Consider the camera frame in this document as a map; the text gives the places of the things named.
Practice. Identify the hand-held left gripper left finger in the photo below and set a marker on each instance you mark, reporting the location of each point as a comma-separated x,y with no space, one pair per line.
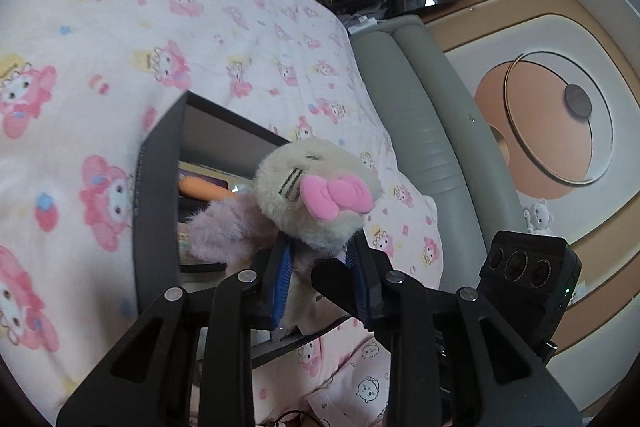
282,277

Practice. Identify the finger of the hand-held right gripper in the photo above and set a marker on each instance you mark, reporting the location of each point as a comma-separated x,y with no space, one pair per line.
335,287

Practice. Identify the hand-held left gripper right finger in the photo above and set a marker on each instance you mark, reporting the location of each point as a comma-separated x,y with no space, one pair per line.
360,287

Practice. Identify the beige plush with pink bow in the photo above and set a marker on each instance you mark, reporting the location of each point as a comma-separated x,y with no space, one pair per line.
300,217

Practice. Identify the black cardboard box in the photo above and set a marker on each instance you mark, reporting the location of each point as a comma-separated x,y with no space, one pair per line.
155,232

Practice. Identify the small white teddy bear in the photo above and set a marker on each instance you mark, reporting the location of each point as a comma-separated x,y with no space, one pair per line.
539,217

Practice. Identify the purple book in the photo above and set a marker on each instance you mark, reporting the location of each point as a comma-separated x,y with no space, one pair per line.
216,181

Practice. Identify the orange cylindrical object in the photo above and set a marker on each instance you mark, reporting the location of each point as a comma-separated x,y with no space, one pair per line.
200,188

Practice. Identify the grey padded headboard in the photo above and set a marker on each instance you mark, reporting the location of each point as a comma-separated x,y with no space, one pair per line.
435,132

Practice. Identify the pink printed blanket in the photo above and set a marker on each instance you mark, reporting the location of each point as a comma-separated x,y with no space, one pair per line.
150,57

